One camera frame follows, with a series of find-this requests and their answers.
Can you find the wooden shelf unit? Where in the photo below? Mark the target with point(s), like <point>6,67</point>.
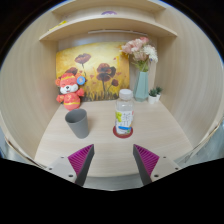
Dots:
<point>189,69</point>

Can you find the clear plastic water bottle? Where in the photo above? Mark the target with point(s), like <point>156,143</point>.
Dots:
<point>124,111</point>

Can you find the poppy flower painting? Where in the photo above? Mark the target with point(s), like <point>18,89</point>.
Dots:
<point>103,65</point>

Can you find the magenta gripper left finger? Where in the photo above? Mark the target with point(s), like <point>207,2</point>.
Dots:
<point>73,168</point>

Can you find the teal ceramic vase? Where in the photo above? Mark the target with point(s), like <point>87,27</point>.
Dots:
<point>141,87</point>

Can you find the small potted plant right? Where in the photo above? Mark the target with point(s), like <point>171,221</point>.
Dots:
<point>159,91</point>

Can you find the red plush bear toy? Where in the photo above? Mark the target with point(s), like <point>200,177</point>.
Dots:
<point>70,92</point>

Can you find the small potted plant left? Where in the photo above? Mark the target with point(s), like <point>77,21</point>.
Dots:
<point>152,96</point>

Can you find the purple number sticker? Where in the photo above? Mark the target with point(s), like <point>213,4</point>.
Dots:
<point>109,13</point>

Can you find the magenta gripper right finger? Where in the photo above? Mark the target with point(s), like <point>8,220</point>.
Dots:
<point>152,167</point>

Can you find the yellow object on shelf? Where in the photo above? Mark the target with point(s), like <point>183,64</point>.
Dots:
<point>58,25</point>

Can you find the grey plastic cup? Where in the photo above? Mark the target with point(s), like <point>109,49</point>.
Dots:
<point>78,122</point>

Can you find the red round coaster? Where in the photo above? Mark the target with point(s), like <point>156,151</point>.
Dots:
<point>123,136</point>

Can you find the small potted plant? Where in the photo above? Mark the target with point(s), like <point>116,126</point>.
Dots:
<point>152,96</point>
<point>159,91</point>

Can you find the pink white flower bouquet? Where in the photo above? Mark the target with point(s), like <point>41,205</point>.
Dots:
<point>142,52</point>

